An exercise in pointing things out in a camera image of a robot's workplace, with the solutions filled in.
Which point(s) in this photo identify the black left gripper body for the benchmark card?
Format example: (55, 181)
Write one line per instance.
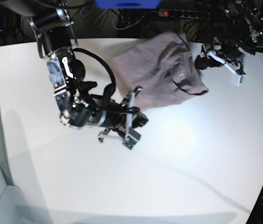
(229, 50)

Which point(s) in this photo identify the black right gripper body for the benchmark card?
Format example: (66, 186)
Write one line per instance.
(114, 115)

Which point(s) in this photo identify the mauve pink t-shirt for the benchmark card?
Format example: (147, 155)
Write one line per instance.
(163, 66)

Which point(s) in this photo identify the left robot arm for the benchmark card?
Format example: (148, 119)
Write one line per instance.
(232, 31)

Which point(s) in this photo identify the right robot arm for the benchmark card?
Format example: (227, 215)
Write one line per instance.
(52, 26)

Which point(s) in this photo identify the black power strip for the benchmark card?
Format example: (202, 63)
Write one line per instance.
(183, 14)

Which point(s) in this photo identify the blue plastic box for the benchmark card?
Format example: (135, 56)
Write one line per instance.
(127, 4)

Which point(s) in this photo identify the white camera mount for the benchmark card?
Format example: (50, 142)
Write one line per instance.
(124, 130)
(235, 67)

